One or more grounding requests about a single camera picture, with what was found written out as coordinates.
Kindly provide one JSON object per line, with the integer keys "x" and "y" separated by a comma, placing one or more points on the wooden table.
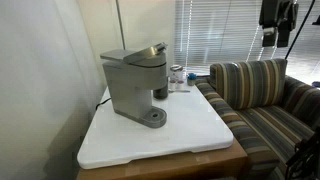
{"x": 220, "y": 163}

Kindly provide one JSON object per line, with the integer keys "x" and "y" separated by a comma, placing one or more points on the metal spoon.
{"x": 182, "y": 91}

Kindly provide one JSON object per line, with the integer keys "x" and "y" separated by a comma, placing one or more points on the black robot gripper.
{"x": 281, "y": 14}

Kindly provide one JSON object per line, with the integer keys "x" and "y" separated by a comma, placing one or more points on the clear glass jar silver lid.
{"x": 176, "y": 73}

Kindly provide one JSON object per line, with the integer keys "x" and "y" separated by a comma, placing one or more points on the striped sofa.
{"x": 269, "y": 134}

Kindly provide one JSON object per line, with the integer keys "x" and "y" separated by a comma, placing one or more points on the grey coffee maker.
{"x": 131, "y": 76}

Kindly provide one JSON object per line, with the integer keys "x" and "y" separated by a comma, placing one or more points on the window blinds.
{"x": 211, "y": 31}

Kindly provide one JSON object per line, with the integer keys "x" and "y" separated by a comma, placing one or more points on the coffee pod far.
{"x": 180, "y": 84}

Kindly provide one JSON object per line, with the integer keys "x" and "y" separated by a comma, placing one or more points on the dark coffee glass jar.
{"x": 161, "y": 90}

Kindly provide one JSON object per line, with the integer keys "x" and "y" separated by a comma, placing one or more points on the coffee pod near spoon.
{"x": 172, "y": 84}

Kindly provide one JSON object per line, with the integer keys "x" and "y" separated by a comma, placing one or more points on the metal floor lamp pole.
{"x": 120, "y": 24}

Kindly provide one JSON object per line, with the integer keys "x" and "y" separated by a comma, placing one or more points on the striped sofa cushion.
{"x": 249, "y": 84}

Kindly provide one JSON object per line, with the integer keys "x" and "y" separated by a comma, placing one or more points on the blue succulent in pot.
{"x": 191, "y": 79}

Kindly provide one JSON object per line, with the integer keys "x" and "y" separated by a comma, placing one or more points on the white table top board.
{"x": 192, "y": 126}

